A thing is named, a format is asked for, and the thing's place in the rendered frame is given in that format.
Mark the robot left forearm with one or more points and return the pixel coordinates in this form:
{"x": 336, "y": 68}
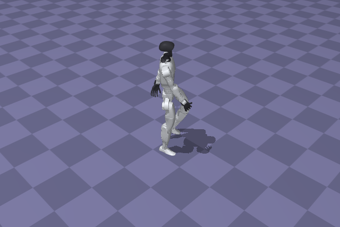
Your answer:
{"x": 158, "y": 78}

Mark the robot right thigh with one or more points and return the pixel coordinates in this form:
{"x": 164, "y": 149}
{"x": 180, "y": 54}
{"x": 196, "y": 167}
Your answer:
{"x": 169, "y": 114}

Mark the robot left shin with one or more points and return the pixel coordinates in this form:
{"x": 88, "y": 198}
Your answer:
{"x": 179, "y": 117}

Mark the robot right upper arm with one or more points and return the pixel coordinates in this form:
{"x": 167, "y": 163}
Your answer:
{"x": 166, "y": 72}

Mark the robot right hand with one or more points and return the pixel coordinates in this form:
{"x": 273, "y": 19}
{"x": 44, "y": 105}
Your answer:
{"x": 187, "y": 105}

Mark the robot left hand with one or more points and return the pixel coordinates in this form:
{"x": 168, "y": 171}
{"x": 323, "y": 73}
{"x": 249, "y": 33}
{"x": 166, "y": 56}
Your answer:
{"x": 155, "y": 89}

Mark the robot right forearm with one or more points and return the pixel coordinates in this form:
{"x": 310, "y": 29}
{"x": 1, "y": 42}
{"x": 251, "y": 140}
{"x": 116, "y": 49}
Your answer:
{"x": 178, "y": 95}

